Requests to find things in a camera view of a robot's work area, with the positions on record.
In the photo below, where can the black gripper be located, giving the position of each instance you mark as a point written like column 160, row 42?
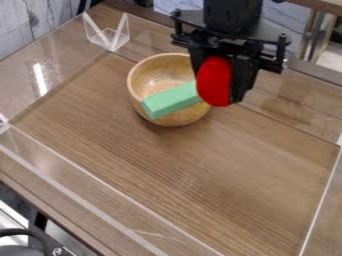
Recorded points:
column 228, row 28

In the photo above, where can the clear acrylic tray wall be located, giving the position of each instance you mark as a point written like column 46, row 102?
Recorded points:
column 114, row 224

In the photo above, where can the green foam block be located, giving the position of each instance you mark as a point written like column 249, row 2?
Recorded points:
column 172, row 100

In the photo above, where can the clear acrylic corner stand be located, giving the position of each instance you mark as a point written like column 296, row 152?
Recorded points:
column 107, row 38

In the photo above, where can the wooden bowl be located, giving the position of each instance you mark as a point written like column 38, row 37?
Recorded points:
column 162, row 88

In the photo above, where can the red plush fruit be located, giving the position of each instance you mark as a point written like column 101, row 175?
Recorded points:
column 214, row 81

